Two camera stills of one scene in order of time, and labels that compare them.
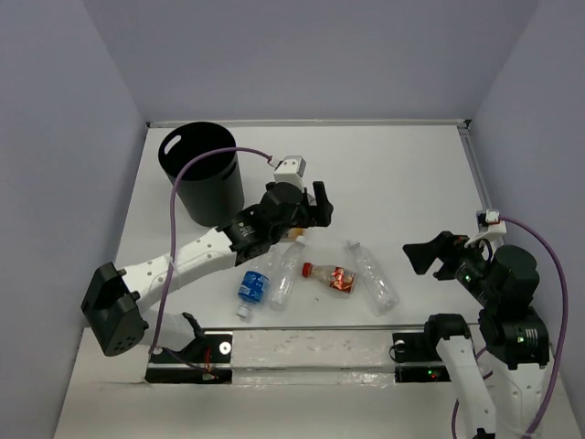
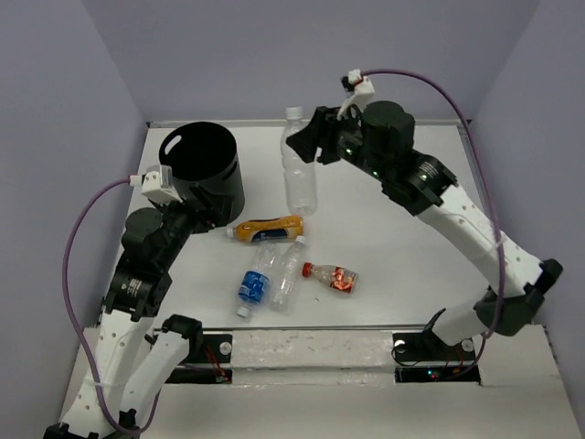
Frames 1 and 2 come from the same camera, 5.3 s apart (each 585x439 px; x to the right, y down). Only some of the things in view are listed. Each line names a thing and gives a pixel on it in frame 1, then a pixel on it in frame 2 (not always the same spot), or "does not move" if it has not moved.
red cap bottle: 340,278 does not move
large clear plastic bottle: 379,292 → 299,176
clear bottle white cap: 281,289 does not move
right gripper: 421,254 → 324,129
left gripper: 320,214 → 217,211
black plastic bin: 210,190 does not move
